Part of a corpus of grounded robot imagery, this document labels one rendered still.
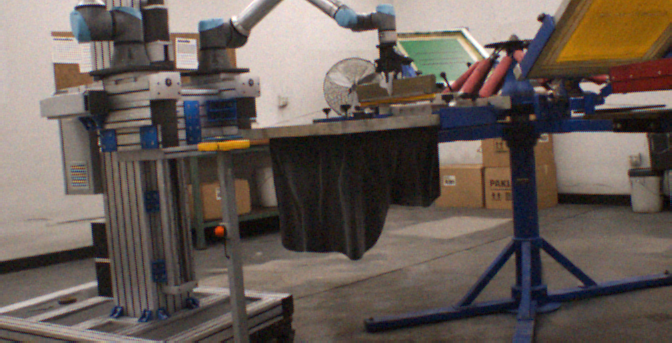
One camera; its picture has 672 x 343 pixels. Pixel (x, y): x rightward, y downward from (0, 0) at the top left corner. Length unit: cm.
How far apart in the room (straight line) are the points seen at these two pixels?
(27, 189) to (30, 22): 136
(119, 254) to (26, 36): 328
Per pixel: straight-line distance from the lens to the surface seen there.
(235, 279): 243
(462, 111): 262
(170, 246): 294
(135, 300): 307
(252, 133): 255
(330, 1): 277
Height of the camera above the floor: 99
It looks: 3 degrees down
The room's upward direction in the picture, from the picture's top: 4 degrees counter-clockwise
